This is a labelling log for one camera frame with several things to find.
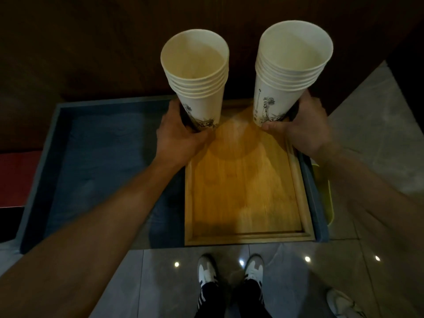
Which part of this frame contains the person's right hand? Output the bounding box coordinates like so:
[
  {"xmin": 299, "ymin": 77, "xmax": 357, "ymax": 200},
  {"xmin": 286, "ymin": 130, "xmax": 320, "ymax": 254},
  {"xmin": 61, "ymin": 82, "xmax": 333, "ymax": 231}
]
[{"xmin": 263, "ymin": 90, "xmax": 339, "ymax": 163}]

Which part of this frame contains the person's right forearm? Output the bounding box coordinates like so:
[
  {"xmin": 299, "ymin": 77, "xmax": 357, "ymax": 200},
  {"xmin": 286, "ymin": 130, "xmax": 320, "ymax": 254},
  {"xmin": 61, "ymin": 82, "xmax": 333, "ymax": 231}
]
[{"xmin": 315, "ymin": 146, "xmax": 424, "ymax": 263}]

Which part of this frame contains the person's left white shoe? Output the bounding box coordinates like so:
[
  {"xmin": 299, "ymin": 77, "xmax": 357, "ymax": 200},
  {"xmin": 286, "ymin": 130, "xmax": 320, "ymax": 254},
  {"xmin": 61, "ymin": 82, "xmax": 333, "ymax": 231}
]
[{"xmin": 197, "ymin": 254, "xmax": 220, "ymax": 289}]

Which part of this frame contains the dark wooden cabinet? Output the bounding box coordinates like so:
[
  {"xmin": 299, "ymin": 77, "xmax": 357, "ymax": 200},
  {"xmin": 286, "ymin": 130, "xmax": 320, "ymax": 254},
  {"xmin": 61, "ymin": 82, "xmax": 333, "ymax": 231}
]
[{"xmin": 0, "ymin": 0, "xmax": 424, "ymax": 153}]

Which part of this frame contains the blue-grey drawer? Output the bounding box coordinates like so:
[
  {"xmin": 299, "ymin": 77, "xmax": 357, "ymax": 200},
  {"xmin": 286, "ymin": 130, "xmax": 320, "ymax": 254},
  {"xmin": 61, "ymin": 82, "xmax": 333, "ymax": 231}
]
[{"xmin": 20, "ymin": 95, "xmax": 330, "ymax": 255}]

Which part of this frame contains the red box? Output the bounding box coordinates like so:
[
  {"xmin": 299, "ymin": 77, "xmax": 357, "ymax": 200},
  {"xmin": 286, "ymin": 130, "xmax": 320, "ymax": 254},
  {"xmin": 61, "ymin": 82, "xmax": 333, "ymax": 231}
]
[{"xmin": 0, "ymin": 150, "xmax": 44, "ymax": 209}]

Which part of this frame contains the person's left leg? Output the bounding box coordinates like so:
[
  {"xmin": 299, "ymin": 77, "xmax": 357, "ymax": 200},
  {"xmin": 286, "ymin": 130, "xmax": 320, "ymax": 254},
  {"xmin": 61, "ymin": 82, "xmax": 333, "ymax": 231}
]
[{"xmin": 195, "ymin": 281, "xmax": 226, "ymax": 318}]

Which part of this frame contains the person's leg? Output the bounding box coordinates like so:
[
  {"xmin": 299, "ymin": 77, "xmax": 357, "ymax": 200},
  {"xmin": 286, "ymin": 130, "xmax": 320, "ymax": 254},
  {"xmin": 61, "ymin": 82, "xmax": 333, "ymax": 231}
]
[
  {"xmin": 232, "ymin": 279, "xmax": 273, "ymax": 318},
  {"xmin": 195, "ymin": 281, "xmax": 226, "ymax": 318}
]

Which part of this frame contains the person's right leg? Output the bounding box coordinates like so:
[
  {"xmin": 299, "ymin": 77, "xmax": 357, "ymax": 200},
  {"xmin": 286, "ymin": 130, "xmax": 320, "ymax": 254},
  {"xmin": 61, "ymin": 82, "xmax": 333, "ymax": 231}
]
[{"xmin": 232, "ymin": 279, "xmax": 273, "ymax": 318}]

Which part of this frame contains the wooden serving tray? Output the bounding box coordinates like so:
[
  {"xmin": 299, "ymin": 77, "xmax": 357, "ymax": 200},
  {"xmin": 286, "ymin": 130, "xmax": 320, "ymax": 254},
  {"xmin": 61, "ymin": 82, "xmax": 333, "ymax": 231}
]
[{"xmin": 184, "ymin": 99, "xmax": 316, "ymax": 247}]

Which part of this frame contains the yellow-green plastic tray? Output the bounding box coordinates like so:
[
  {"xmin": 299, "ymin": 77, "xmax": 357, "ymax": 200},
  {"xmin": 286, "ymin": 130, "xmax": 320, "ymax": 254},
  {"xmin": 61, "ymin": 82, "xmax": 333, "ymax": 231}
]
[{"xmin": 311, "ymin": 159, "xmax": 334, "ymax": 227}]

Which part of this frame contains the person's white shoe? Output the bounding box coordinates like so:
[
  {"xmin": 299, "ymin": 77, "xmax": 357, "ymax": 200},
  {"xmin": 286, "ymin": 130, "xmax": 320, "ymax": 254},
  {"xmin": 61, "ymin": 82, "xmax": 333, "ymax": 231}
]
[
  {"xmin": 243, "ymin": 254, "xmax": 265, "ymax": 288},
  {"xmin": 197, "ymin": 254, "xmax": 220, "ymax": 289}
]

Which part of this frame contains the stack of white paper cups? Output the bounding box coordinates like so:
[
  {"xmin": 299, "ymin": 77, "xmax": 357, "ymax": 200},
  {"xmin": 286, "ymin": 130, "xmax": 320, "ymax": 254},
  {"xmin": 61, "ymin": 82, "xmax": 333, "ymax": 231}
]
[
  {"xmin": 160, "ymin": 28, "xmax": 230, "ymax": 132},
  {"xmin": 253, "ymin": 20, "xmax": 334, "ymax": 127}
]

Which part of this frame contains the person's left hand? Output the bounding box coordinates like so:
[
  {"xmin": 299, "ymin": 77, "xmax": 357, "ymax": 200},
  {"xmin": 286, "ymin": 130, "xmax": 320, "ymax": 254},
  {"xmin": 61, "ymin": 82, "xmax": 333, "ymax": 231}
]
[{"xmin": 156, "ymin": 99, "xmax": 216, "ymax": 170}]

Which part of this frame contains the person's left forearm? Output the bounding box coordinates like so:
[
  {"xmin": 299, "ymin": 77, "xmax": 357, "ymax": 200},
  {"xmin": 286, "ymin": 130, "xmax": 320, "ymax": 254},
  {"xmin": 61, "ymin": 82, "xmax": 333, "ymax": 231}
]
[{"xmin": 0, "ymin": 156, "xmax": 186, "ymax": 318}]

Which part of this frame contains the person's right white shoe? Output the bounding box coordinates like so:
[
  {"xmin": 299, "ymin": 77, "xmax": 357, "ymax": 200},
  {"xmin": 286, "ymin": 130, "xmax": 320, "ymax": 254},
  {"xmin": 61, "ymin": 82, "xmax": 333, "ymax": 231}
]
[{"xmin": 243, "ymin": 254, "xmax": 265, "ymax": 288}]

